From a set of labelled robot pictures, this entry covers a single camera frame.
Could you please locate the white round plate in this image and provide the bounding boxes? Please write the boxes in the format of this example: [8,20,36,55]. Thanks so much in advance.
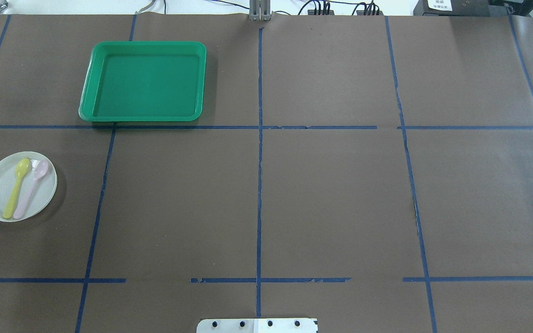
[0,151,57,222]

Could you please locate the black power strip left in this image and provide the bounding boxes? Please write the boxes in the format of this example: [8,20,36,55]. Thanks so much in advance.
[302,0,335,16]

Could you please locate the black device with label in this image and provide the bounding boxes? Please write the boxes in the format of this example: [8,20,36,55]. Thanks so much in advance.
[413,0,509,17]

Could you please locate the green plastic tray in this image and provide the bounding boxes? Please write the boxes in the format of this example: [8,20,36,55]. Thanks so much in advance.
[78,41,207,122]

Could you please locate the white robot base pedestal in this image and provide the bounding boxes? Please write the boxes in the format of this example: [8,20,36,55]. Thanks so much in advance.
[196,318,319,333]

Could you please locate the pink plastic spoon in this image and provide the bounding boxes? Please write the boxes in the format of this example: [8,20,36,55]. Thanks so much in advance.
[13,160,50,220]

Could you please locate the yellow plastic spoon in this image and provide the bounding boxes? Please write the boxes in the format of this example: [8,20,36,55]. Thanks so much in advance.
[2,158,31,220]

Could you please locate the grey aluminium frame post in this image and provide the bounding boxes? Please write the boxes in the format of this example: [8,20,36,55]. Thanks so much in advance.
[249,0,273,22]

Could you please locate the black power strip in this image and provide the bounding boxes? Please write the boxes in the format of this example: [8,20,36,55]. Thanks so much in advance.
[302,0,335,16]
[352,1,383,16]

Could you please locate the black power strip right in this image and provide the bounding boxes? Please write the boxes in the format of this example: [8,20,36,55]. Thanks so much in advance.
[352,1,383,16]

